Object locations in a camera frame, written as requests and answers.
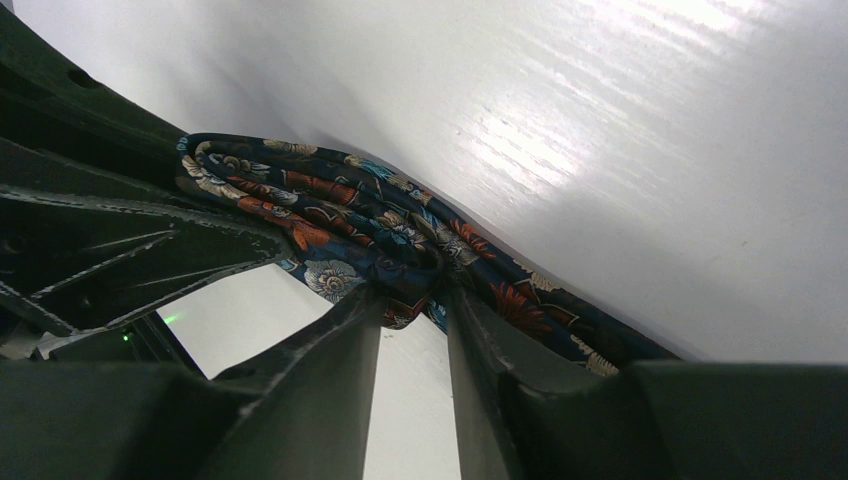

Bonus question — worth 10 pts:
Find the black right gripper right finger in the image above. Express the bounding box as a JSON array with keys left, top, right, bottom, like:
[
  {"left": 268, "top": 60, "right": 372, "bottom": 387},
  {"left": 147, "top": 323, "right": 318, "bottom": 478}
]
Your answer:
[{"left": 447, "top": 288, "right": 847, "bottom": 479}]

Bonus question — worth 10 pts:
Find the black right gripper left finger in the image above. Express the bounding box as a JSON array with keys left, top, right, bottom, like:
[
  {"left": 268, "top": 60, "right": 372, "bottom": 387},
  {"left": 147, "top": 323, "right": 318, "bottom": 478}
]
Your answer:
[{"left": 1, "top": 288, "right": 386, "bottom": 479}]

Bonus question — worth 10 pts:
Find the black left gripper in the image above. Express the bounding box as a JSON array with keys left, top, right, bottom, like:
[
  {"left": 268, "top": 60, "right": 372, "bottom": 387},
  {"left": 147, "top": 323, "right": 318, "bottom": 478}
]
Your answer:
[{"left": 1, "top": 9, "right": 290, "bottom": 359}]

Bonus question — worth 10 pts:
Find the navy floral tie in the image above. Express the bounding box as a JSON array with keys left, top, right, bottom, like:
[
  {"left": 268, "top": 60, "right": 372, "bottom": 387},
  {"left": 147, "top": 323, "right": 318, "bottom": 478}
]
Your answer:
[{"left": 176, "top": 133, "right": 670, "bottom": 376}]

